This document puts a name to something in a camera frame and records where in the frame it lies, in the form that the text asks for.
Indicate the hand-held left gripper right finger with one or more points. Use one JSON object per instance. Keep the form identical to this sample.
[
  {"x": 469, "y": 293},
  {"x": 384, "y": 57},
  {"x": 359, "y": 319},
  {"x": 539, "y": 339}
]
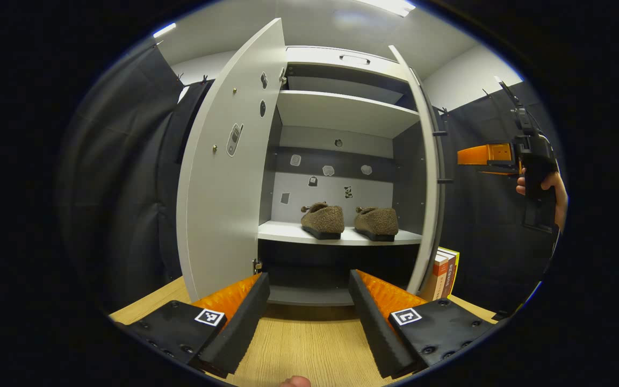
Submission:
[{"x": 376, "y": 328}]

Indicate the orange and white book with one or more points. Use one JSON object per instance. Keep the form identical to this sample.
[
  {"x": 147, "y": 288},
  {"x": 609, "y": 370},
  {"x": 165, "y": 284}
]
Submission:
[{"x": 437, "y": 279}]

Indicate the red book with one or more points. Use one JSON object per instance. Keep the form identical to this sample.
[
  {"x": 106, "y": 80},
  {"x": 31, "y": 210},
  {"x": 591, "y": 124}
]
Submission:
[{"x": 449, "y": 274}]

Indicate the white shoe cabinet door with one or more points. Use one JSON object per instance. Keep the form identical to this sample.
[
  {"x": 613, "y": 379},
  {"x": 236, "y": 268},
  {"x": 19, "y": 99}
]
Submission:
[
  {"x": 223, "y": 215},
  {"x": 434, "y": 215}
]

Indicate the white cabinet shelf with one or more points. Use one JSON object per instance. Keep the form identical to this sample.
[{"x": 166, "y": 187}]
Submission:
[
  {"x": 342, "y": 113},
  {"x": 282, "y": 231}
]

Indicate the black backdrop cloth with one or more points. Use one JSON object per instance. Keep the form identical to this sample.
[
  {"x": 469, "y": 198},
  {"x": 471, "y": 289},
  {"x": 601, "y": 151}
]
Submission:
[
  {"x": 180, "y": 161},
  {"x": 116, "y": 177},
  {"x": 487, "y": 242}
]

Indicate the white shoe cabinet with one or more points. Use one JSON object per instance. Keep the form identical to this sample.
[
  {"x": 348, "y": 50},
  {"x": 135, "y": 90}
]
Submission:
[{"x": 331, "y": 196}]

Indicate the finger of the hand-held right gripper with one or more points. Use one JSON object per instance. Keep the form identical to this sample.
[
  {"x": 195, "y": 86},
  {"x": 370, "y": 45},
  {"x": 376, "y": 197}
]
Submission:
[
  {"x": 481, "y": 155},
  {"x": 500, "y": 172}
]

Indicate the yellow book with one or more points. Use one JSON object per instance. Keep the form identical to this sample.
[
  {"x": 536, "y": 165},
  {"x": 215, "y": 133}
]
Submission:
[{"x": 456, "y": 263}]

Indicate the brown fuzzy shoe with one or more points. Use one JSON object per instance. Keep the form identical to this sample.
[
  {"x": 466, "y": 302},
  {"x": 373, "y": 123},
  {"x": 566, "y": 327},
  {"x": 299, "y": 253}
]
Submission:
[
  {"x": 324, "y": 220},
  {"x": 378, "y": 221}
]

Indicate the ceiling light panel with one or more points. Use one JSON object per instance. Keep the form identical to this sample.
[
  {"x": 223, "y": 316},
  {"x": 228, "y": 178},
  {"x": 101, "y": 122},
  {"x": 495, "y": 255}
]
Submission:
[
  {"x": 164, "y": 30},
  {"x": 390, "y": 6}
]

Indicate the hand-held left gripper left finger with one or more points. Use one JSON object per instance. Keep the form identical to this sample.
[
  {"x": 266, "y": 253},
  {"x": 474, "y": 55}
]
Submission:
[{"x": 239, "y": 328}]

